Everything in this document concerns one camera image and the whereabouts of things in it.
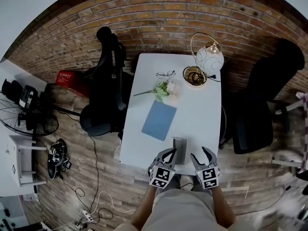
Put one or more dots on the white panel with black knobs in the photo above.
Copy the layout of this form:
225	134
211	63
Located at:
9	215

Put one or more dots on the black standing fan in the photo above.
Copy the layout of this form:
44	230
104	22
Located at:
26	121

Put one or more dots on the thin-rimmed eyeglasses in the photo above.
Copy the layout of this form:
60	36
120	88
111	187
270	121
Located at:
165	74

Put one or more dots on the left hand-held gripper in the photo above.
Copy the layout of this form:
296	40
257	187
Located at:
161	177

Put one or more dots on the white power strip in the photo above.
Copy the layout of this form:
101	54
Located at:
87	215

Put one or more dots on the person's beige shirt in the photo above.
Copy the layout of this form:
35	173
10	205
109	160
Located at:
183	210

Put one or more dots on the pink checked tablecloth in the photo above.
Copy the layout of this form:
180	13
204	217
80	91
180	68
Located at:
305	129

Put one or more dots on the person's left forearm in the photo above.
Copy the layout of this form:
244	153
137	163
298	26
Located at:
145	206

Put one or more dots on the small white side table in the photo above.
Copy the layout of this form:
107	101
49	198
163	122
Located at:
13	157

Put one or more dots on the person's grey trousers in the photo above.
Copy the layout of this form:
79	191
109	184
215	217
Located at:
176	183

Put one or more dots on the gold desk lamp white shade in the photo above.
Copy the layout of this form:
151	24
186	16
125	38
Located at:
209	60

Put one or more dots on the black mesh office chair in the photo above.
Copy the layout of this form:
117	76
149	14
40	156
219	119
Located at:
264	93

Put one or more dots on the small grey box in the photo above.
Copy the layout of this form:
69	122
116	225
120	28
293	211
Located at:
181	148

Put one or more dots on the artificial flower bouquet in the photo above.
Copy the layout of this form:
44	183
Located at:
166	89

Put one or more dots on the person's right forearm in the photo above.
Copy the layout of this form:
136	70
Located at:
222	206

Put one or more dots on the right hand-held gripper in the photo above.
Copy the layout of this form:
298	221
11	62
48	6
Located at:
208	178

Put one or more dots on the blue notebook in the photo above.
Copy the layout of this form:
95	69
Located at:
158	120

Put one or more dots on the red box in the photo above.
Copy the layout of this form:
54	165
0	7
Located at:
69	79

